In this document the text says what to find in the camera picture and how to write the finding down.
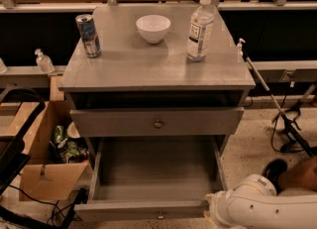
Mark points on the grey wooden drawer cabinet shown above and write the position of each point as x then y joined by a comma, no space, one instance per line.
131,73

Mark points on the grey top drawer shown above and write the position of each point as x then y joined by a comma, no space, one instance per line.
156,122

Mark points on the person's dark shoe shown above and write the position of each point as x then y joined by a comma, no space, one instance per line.
273,170

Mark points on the grey drawer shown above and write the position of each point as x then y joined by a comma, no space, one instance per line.
140,178
156,122

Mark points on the white ceramic bowl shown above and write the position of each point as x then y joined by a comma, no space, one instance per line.
153,28

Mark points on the brown cardboard box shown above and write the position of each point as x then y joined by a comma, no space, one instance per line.
41,177

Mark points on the black chair frame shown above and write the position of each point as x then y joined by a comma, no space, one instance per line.
12,161

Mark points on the clear plastic water bottle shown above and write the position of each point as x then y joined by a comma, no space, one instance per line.
201,24

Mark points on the white pump dispenser bottle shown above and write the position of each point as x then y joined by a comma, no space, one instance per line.
240,48

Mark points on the white grabber stick tool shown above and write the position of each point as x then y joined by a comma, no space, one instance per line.
291,128

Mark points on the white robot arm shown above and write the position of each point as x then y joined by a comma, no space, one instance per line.
252,203

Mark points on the green snack bags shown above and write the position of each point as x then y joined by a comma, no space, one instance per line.
66,146

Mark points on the clear hand sanitizer bottle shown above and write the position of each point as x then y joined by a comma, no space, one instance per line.
44,62

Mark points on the blue silver drink can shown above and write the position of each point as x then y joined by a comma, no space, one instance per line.
88,34

